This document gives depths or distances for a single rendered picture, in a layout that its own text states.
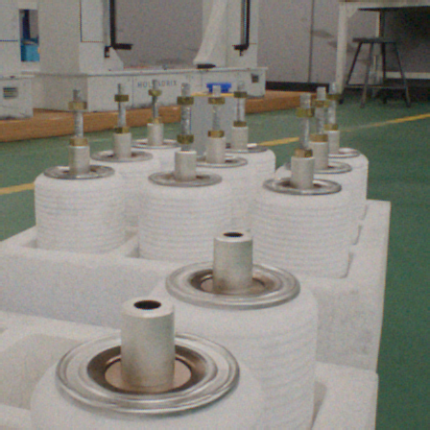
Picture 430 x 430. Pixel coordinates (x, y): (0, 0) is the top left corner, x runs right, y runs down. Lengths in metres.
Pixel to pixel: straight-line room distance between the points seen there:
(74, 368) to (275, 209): 0.39
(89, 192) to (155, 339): 0.45
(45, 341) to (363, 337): 0.28
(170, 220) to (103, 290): 0.09
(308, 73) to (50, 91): 3.28
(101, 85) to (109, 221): 2.74
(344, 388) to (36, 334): 0.22
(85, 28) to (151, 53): 4.08
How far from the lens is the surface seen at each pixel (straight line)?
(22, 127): 3.07
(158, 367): 0.29
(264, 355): 0.37
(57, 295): 0.72
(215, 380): 0.29
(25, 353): 0.54
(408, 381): 0.90
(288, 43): 6.52
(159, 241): 0.69
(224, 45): 4.46
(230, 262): 0.39
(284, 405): 0.39
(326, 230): 0.66
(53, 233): 0.74
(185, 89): 0.70
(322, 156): 0.79
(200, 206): 0.68
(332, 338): 0.65
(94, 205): 0.72
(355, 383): 0.46
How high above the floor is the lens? 0.38
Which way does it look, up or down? 13 degrees down
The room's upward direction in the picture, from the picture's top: straight up
